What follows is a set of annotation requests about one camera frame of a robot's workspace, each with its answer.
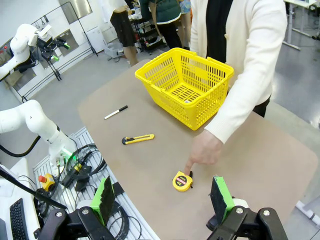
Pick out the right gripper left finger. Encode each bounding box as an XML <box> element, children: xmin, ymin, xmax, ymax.
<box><xmin>37</xmin><ymin>175</ymin><xmax>116</xmax><ymax>240</ymax></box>

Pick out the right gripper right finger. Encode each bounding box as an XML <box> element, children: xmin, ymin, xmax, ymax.
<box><xmin>206</xmin><ymin>175</ymin><xmax>289</xmax><ymax>240</ymax></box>

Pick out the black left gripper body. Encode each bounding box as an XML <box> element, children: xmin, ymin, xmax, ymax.
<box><xmin>39</xmin><ymin>36</ymin><xmax>61</xmax><ymax>60</ymax></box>

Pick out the yellow tape measure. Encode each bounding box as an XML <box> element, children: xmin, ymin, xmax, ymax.
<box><xmin>172</xmin><ymin>170</ymin><xmax>195</xmax><ymax>193</ymax></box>

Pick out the person's left forearm white sleeve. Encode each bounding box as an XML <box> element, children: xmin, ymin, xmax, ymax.
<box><xmin>204</xmin><ymin>69</ymin><xmax>273</xmax><ymax>145</ymax></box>

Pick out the yellow plastic shopping basket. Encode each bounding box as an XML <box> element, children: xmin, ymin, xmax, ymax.
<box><xmin>134</xmin><ymin>47</ymin><xmax>235</xmax><ymax>131</ymax></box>

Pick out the person in white cardigan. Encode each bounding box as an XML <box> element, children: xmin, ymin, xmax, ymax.
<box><xmin>189</xmin><ymin>0</ymin><xmax>288</xmax><ymax>118</ymax></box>

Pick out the person's left hand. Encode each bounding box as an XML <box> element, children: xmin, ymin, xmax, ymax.
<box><xmin>184</xmin><ymin>128</ymin><xmax>225</xmax><ymax>177</ymax></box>

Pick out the white box appliance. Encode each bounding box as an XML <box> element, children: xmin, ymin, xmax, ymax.
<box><xmin>86</xmin><ymin>26</ymin><xmax>106</xmax><ymax>54</ymax></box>

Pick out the yellow emergency stop button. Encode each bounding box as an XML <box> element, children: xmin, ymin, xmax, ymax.
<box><xmin>38</xmin><ymin>173</ymin><xmax>56</xmax><ymax>192</ymax></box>

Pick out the yellow black utility knife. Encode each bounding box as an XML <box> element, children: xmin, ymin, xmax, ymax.
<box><xmin>121</xmin><ymin>133</ymin><xmax>155</xmax><ymax>146</ymax></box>

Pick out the black diagonal rod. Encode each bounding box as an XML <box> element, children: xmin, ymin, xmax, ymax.
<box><xmin>0</xmin><ymin>166</ymin><xmax>67</xmax><ymax>211</ymax></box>

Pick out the white pen with black cap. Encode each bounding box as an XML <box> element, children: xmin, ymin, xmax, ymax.
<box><xmin>104</xmin><ymin>105</ymin><xmax>129</xmax><ymax>120</ymax></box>

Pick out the black keyboard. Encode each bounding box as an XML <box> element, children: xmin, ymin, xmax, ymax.
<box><xmin>9</xmin><ymin>198</ymin><xmax>31</xmax><ymax>240</ymax></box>

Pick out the figure in dark green jacket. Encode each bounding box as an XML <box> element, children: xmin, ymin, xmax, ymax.
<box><xmin>138</xmin><ymin>0</ymin><xmax>183</xmax><ymax>50</ymax></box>

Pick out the figure in blue patterned garment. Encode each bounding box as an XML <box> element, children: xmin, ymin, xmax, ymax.
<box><xmin>178</xmin><ymin>0</ymin><xmax>192</xmax><ymax>48</ymax></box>

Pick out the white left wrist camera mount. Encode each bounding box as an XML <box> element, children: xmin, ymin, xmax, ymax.
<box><xmin>37</xmin><ymin>24</ymin><xmax>53</xmax><ymax>39</ymax></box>

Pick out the black coiled cable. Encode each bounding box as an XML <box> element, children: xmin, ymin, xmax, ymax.
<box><xmin>107</xmin><ymin>199</ymin><xmax>143</xmax><ymax>240</ymax></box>

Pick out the aluminium rail base plate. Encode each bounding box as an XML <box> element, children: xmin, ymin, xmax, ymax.
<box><xmin>32</xmin><ymin>126</ymin><xmax>161</xmax><ymax>240</ymax></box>

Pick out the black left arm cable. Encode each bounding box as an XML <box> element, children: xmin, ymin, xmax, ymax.
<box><xmin>0</xmin><ymin>134</ymin><xmax>42</xmax><ymax>158</ymax></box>

